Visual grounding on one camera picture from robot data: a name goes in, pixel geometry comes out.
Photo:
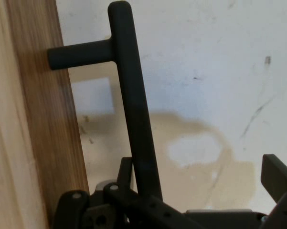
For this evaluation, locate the wooden drawer front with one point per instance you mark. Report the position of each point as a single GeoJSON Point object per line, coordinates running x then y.
{"type": "Point", "coordinates": [50, 119]}

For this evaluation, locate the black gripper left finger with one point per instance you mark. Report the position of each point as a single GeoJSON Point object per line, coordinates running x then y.
{"type": "Point", "coordinates": [114, 210]}

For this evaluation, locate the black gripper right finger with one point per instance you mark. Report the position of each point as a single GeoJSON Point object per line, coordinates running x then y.
{"type": "Point", "coordinates": [278, 174]}

